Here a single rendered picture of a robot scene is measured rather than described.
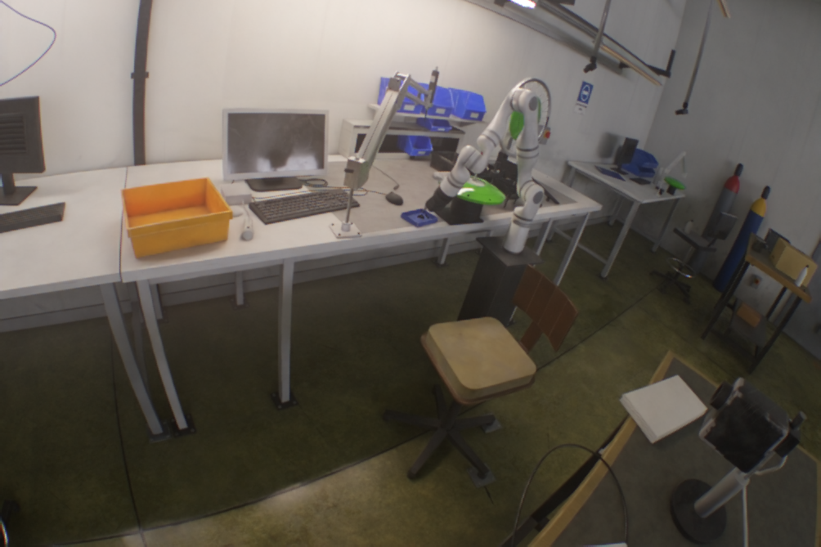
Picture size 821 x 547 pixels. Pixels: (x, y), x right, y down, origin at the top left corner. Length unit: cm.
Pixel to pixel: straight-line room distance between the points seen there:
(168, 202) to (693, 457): 181
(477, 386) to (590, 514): 74
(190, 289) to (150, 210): 105
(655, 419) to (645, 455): 11
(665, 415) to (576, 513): 40
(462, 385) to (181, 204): 122
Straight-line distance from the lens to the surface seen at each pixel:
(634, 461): 95
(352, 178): 135
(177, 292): 250
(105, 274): 126
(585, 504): 82
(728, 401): 75
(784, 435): 78
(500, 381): 145
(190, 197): 156
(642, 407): 105
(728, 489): 91
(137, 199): 153
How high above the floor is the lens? 160
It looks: 27 degrees down
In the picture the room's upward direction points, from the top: 14 degrees clockwise
